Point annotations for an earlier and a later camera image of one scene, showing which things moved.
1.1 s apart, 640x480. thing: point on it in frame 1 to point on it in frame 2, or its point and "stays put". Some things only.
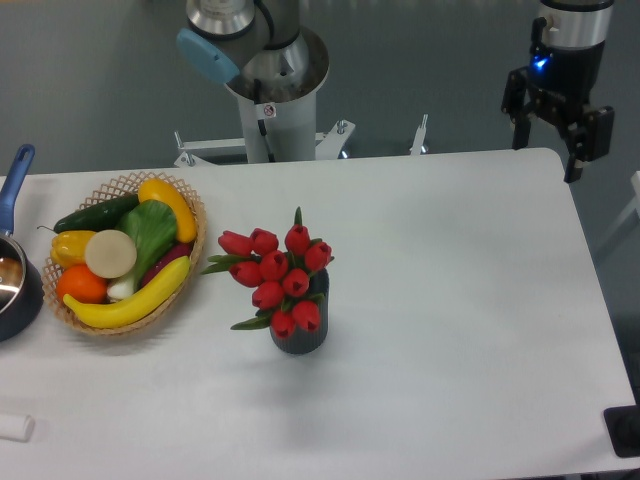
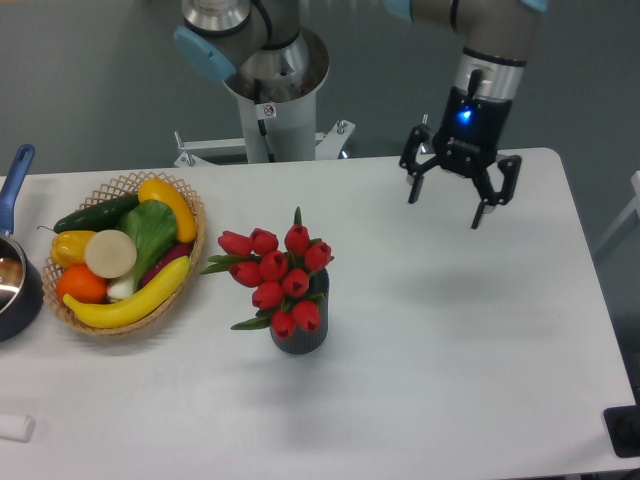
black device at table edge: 623,427 stays put
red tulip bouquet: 280,280 stays put
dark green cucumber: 101,216 stays put
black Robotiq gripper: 560,83 to 465,145
